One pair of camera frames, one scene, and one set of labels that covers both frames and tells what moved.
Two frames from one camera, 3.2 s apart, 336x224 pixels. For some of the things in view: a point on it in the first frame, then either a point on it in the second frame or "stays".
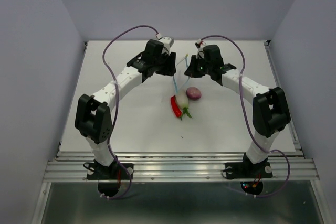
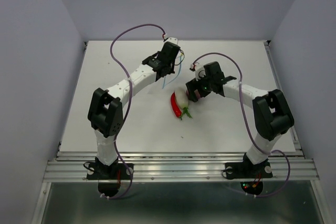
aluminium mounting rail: x=178 y=167 stays
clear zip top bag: x=179 y=79 → x=169 y=77
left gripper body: x=162 y=65 stays
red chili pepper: x=176 y=109 stays
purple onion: x=193 y=93 stays
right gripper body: x=198 y=67 → x=203 y=85
